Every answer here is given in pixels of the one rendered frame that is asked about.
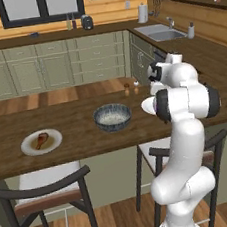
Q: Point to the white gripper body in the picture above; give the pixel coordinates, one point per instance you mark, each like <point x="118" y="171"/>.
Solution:
<point x="156" y="88"/>

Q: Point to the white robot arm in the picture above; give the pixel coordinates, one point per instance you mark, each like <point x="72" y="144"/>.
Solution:
<point x="186" y="143"/>

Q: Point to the purple eggplant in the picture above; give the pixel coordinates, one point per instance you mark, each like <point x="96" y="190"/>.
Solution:
<point x="155" y="107"/>

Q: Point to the blue-grey speckled bowl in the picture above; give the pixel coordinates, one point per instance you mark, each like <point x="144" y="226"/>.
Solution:
<point x="112" y="118"/>

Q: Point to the brown chicken drumstick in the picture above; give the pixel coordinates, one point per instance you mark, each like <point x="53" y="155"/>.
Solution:
<point x="40" y="140"/>

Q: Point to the white salt shaker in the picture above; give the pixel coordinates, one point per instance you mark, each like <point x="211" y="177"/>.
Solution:
<point x="136" y="87"/>

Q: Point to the brown pepper shaker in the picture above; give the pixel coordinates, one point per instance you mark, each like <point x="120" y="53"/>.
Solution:
<point x="127" y="89"/>

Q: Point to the green base cupboards beside sink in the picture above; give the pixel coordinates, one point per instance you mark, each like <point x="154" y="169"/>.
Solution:
<point x="140" y="58"/>

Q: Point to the steel sink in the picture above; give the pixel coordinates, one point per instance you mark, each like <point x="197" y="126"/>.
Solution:
<point x="162" y="32"/>

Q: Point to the dark chair with white cushion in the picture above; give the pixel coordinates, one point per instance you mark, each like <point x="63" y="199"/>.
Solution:
<point x="154" y="154"/>
<point x="44" y="191"/>

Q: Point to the white soap dispenser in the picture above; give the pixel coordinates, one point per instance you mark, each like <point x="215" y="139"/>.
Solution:
<point x="191" y="31"/>

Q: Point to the steel tap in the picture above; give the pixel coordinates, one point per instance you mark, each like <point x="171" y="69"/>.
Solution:
<point x="170" y="22"/>

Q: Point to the white paper towel roll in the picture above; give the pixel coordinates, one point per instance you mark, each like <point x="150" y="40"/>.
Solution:
<point x="143" y="13"/>

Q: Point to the hanging whisk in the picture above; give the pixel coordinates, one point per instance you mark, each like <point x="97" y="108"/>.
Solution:
<point x="157" y="6"/>

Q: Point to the dark grey canister appliance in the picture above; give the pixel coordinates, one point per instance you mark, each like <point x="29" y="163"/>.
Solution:
<point x="87" y="22"/>

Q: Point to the green base cupboard run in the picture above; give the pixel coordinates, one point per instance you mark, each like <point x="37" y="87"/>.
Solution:
<point x="56" y="65"/>

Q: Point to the dark glass bottle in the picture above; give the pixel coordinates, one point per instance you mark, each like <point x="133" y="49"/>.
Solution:
<point x="73" y="22"/>

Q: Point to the pale glass bottle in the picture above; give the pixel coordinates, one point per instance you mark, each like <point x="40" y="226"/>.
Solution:
<point x="68" y="23"/>

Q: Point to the white plate with brown centre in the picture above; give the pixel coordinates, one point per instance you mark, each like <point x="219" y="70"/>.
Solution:
<point x="53" y="139"/>

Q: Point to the small dark flat object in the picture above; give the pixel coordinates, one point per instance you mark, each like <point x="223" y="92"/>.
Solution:
<point x="34" y="35"/>

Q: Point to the black-framed window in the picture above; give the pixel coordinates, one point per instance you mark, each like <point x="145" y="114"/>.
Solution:
<point x="42" y="8"/>

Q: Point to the wooden wall shelf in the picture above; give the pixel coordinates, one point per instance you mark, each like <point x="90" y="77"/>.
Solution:
<point x="202" y="2"/>

